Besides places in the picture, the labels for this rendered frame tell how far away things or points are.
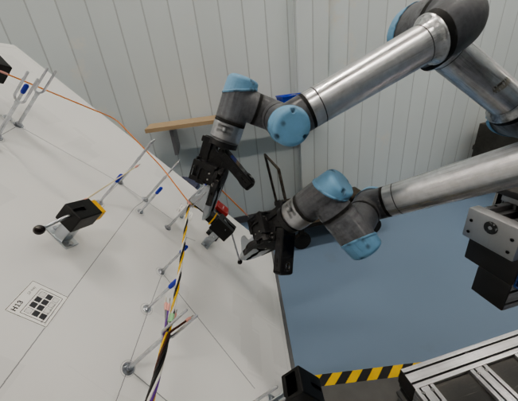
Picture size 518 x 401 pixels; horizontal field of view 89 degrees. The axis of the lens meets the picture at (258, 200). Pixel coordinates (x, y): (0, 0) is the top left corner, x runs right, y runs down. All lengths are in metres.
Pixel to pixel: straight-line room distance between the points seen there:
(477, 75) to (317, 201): 0.52
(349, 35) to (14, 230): 2.95
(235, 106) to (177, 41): 2.07
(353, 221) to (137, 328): 0.43
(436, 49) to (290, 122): 0.30
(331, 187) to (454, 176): 0.23
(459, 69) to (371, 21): 2.42
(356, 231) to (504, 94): 0.55
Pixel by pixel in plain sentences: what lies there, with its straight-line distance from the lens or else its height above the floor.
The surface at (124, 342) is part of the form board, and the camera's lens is 0.48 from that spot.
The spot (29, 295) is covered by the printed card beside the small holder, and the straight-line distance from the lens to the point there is 0.47.
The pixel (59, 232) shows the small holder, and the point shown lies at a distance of 0.53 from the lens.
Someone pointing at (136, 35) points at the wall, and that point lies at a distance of 2.71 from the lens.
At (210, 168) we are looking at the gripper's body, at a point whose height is 1.31.
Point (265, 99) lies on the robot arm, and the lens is 0.65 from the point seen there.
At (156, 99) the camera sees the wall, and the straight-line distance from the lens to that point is 2.67.
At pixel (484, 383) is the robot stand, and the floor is 0.23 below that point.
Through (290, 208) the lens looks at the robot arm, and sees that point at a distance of 0.59.
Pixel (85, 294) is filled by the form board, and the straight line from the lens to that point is 0.49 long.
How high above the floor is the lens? 1.50
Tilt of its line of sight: 25 degrees down
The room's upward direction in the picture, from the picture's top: 6 degrees counter-clockwise
